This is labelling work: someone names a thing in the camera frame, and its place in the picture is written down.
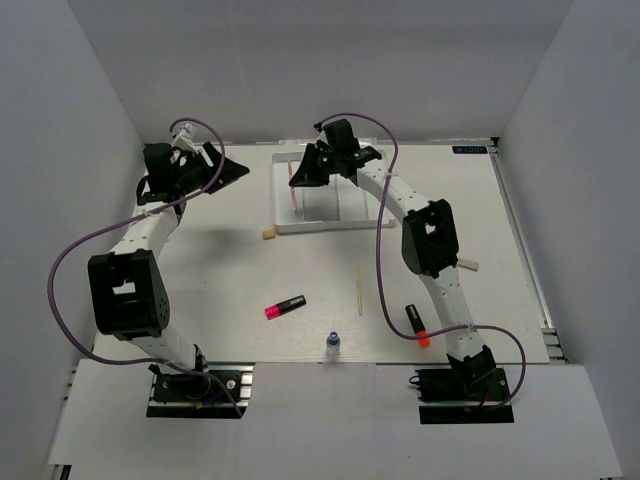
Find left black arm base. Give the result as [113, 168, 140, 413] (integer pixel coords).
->
[146, 363, 254, 420]

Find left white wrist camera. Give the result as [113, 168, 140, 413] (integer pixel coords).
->
[170, 122, 196, 153]

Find white eraser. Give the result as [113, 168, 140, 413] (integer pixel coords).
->
[458, 259, 479, 272]

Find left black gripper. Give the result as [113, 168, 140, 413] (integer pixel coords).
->
[173, 142, 249, 196]

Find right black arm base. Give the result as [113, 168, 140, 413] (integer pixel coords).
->
[408, 368, 514, 425]

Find white compartment tray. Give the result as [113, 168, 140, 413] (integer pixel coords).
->
[271, 152, 379, 235]

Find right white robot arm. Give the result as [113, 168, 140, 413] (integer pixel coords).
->
[289, 115, 496, 399]

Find orange highlighter black cap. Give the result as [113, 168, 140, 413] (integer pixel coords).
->
[405, 304, 431, 349]

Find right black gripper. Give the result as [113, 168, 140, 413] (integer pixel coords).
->
[291, 143, 341, 188]

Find pink highlighter black cap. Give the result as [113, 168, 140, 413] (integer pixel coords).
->
[264, 295, 307, 320]

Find pink pen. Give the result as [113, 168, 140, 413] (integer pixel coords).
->
[287, 161, 297, 206]

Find small blue-capped bottle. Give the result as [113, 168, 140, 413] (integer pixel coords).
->
[325, 331, 341, 361]

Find yellow pen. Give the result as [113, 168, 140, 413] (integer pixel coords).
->
[355, 264, 363, 316]

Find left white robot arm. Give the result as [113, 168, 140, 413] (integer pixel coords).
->
[88, 142, 250, 399]

